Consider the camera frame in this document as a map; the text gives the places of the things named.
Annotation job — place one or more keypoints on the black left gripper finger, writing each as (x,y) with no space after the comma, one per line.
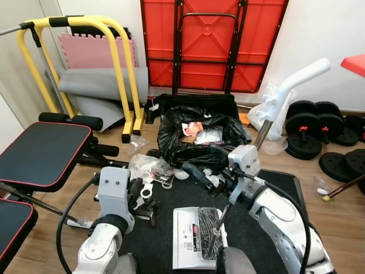
(138,187)

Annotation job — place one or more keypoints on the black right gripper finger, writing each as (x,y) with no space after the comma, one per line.
(199,177)

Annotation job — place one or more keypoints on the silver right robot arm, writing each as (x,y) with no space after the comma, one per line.
(279,222)

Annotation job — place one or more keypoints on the black floor mat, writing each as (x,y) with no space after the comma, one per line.
(155,246)

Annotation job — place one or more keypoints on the black plastic clip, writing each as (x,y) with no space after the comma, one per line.
(154,214)

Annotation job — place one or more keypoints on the clear plastic packaging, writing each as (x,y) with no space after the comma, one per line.
(145,165)

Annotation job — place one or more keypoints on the crumpled clear plastic bag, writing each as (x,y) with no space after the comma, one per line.
(138,145)

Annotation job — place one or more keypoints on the clear bubble wrap bag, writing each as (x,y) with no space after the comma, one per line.
(210,136)

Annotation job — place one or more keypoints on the black plastic trash bag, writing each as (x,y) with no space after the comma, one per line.
(171,142)

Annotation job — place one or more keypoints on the red white crumpled wrapper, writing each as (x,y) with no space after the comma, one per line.
(191,128)

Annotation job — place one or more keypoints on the black foam bench roller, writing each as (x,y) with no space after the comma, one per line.
(68,121)
(105,150)

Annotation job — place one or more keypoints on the grey left robot leg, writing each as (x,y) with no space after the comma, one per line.
(126,265)

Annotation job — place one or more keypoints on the grey robot leg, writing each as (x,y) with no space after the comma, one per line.
(234,262)
(126,265)

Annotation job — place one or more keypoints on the small orange object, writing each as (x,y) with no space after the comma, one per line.
(244,119)

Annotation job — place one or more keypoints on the grey right robot leg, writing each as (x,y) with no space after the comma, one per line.
(234,262)

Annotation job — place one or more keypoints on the white crumpled plastic piece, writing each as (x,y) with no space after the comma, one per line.
(153,105)

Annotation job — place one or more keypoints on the white plastic bag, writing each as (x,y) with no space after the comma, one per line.
(287,120)

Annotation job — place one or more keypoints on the small clear plastic pouch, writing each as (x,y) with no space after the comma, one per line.
(322,185)

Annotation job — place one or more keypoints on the thin metal rod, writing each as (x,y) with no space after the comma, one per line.
(43,204)

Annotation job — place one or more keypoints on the black dumbbell red collar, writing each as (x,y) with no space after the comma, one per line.
(332,123)
(302,123)

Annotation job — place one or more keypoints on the black bench pad red trim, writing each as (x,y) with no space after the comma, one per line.
(14,228)
(40,157)

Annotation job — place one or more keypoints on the black loose weight plate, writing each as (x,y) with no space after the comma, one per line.
(336,166)
(356,161)

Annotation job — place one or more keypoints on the grey rolled exercise mat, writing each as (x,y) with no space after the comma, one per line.
(85,83)

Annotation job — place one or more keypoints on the pink foam puzzle mat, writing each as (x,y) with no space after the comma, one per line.
(85,51)

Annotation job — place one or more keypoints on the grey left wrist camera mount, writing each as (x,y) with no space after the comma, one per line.
(114,194)

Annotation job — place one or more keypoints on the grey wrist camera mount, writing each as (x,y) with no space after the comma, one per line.
(114,194)
(245,162)

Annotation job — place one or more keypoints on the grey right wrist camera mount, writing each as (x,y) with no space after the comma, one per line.
(245,162)

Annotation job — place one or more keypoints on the yellow metal exercise frame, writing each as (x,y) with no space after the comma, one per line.
(128,128)

